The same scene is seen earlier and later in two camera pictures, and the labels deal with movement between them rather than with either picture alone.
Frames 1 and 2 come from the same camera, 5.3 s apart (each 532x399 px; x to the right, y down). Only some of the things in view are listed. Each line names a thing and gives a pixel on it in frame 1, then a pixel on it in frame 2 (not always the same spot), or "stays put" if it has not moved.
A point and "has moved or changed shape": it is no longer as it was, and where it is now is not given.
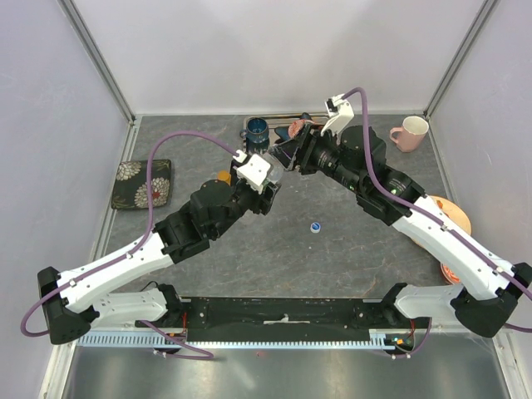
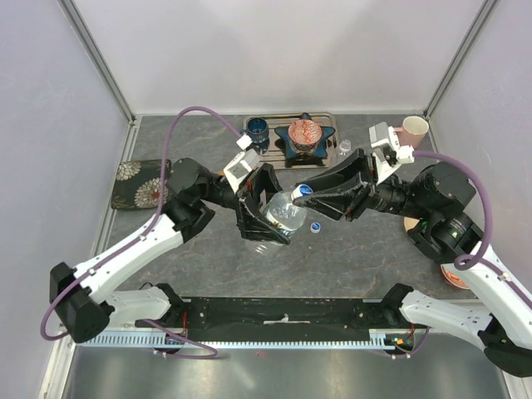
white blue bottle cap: [315, 227] stays put
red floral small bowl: [449, 275] stays put
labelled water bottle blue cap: [275, 173] has moved or changed shape
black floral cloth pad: [130, 188] stays put
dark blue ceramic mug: [257, 130] stays put
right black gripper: [314, 140] → [348, 200]
